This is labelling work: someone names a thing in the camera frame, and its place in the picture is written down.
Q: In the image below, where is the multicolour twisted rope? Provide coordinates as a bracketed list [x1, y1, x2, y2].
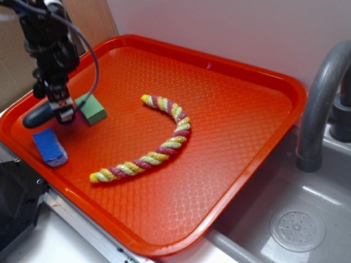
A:
[89, 94, 191, 184]

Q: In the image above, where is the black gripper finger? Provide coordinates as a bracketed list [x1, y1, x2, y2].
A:
[47, 84, 76, 124]
[33, 78, 46, 98]

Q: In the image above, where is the grey toy sink basin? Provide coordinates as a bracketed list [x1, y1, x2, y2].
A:
[207, 129, 350, 262]

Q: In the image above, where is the dark grey plastic pickle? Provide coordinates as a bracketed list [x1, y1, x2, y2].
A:
[22, 102, 54, 129]

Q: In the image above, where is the grey sink drain cover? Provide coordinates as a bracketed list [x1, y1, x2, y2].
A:
[270, 207, 326, 253]

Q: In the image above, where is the blue sponge block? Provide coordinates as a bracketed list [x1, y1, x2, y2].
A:
[32, 128, 68, 167]

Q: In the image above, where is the black box with screws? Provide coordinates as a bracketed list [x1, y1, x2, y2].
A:
[1, 158, 48, 258]

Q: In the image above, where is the orange plastic tray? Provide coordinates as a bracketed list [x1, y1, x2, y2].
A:
[1, 35, 307, 258]

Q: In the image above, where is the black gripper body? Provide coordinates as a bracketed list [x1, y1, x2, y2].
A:
[10, 1, 79, 87]

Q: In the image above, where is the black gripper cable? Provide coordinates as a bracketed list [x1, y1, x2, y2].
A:
[5, 0, 100, 111]

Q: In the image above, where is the green rectangular block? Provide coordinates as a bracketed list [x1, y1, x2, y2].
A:
[75, 94, 107, 125]

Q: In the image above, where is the wooden board panel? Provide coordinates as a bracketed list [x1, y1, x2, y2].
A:
[63, 0, 119, 47]

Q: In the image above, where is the dark grey faucet handle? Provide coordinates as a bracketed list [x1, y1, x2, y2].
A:
[330, 67, 350, 142]

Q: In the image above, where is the grey plastic faucet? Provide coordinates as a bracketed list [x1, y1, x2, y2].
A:
[296, 40, 350, 172]

